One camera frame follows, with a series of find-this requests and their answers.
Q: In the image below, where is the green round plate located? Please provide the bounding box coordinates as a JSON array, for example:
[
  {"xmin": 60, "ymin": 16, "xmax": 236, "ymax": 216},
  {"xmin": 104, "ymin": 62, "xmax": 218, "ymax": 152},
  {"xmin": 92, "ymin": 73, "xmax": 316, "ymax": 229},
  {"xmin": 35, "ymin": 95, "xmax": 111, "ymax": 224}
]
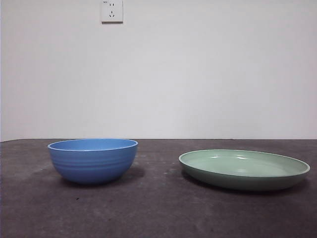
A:
[{"xmin": 178, "ymin": 149, "xmax": 311, "ymax": 191}]

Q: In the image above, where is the white wall socket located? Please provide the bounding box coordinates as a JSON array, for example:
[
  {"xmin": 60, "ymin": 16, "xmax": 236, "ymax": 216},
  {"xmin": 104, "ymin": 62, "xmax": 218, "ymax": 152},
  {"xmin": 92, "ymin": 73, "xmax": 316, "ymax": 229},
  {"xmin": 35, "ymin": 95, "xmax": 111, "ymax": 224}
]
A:
[{"xmin": 101, "ymin": 0, "xmax": 124, "ymax": 24}]

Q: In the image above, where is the blue ribbed bowl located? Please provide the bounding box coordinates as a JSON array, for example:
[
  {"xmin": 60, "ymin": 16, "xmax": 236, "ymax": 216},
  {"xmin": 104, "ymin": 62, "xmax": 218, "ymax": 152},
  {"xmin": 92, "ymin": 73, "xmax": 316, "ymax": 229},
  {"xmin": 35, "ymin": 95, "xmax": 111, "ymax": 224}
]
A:
[{"xmin": 47, "ymin": 138, "xmax": 139, "ymax": 184}]

